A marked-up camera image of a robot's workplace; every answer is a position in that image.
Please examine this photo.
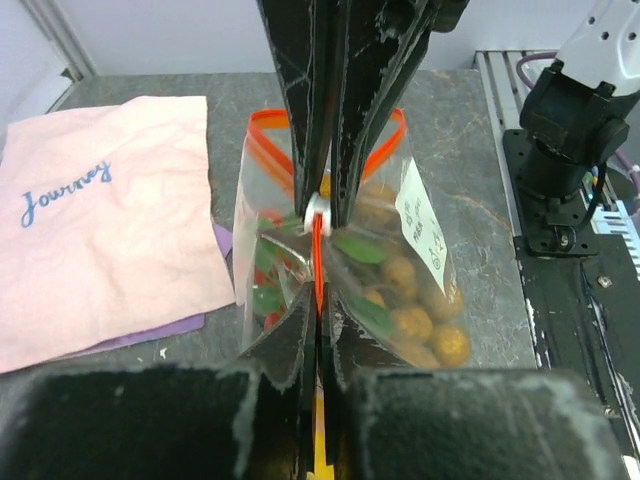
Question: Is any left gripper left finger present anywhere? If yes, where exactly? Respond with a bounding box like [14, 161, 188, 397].
[1, 284, 317, 479]

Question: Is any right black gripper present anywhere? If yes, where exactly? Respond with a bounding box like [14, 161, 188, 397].
[331, 0, 469, 228]

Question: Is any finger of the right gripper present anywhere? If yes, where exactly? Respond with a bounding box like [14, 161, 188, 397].
[257, 0, 330, 217]

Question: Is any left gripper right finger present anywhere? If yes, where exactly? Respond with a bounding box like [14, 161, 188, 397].
[321, 287, 627, 479]

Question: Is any brown longan bunch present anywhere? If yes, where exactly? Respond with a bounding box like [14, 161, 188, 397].
[329, 166, 472, 368]

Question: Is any red cherry tomatoes sprig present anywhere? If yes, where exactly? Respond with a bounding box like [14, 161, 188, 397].
[249, 209, 392, 339]

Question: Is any clear zip top bag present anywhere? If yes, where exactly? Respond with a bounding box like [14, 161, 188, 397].
[233, 109, 471, 368]

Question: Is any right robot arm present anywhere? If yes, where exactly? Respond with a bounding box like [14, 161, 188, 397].
[258, 1, 639, 229]

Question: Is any purple cloth underneath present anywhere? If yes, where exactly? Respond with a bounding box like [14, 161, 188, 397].
[65, 223, 232, 358]

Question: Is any pink cloth with lettering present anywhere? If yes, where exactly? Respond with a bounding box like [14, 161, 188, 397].
[1, 96, 234, 372]

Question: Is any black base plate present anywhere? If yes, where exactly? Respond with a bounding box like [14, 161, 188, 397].
[502, 129, 639, 457]

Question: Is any light blue cable duct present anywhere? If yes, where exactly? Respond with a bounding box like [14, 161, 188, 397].
[591, 200, 640, 275]

